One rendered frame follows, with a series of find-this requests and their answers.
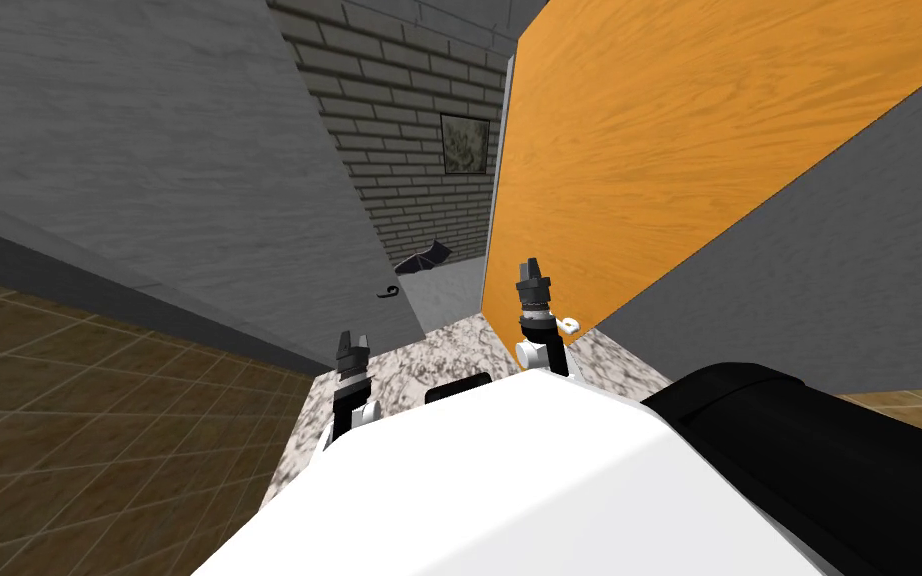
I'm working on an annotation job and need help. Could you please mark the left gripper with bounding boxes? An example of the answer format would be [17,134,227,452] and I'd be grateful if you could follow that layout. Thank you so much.
[335,331,374,379]

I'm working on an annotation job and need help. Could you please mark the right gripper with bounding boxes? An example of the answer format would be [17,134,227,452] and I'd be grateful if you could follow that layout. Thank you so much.
[515,257,554,312]

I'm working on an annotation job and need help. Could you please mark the black angular shape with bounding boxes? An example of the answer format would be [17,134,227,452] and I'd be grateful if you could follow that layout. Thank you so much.
[393,239,455,278]

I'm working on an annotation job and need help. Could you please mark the orange wooden door leaf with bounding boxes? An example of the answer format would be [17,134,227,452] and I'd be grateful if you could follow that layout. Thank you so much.
[480,0,922,374]

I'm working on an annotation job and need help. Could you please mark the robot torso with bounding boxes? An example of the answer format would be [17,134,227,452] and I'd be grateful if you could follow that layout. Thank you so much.
[191,368,832,576]

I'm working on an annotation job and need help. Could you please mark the framed wall picture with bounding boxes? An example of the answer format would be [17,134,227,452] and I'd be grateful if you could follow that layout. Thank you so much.
[438,112,492,177]

